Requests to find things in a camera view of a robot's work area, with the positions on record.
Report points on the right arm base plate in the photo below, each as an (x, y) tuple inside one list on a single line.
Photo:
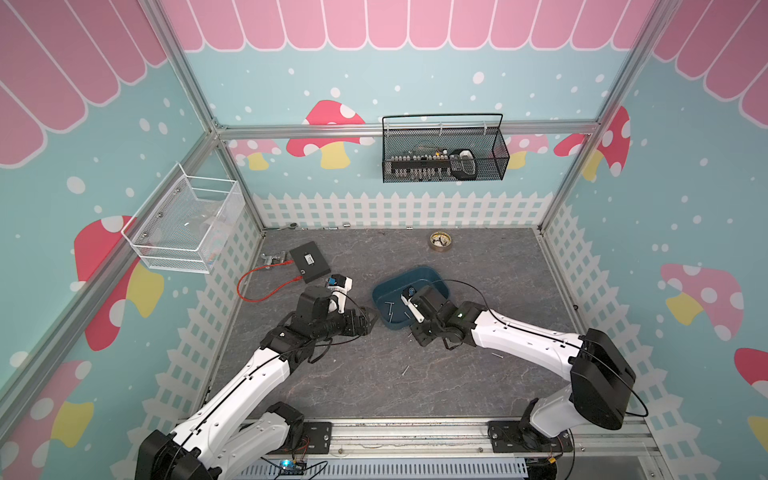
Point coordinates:
[(507, 436)]

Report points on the teal plastic storage box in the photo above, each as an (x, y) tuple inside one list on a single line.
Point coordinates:
[(389, 296)]

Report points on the black flat device box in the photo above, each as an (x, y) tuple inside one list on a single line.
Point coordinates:
[(310, 262)]

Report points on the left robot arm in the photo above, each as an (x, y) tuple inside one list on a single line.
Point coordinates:
[(213, 443)]

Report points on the green lit circuit board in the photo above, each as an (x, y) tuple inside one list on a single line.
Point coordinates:
[(289, 467)]

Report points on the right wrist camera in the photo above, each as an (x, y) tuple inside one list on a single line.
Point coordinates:
[(408, 299)]

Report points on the aluminium front rail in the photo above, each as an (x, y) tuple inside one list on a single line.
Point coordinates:
[(411, 438)]

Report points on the tape roll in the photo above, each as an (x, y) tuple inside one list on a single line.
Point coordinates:
[(440, 241)]

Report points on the black wire wall basket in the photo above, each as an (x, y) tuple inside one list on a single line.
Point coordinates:
[(416, 148)]

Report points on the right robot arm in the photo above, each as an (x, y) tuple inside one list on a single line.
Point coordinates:
[(600, 382)]

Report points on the black item in basket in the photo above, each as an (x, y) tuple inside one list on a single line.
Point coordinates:
[(463, 165)]

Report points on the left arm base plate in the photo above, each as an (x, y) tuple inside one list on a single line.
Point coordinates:
[(311, 438)]

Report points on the metal bracket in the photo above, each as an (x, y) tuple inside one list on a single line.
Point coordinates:
[(271, 260)]

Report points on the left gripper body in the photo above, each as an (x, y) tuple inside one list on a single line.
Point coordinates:
[(344, 324)]

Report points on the white wire wall basket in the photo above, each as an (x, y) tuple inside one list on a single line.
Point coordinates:
[(186, 223)]

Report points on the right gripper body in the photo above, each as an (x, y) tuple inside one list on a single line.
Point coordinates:
[(426, 330)]

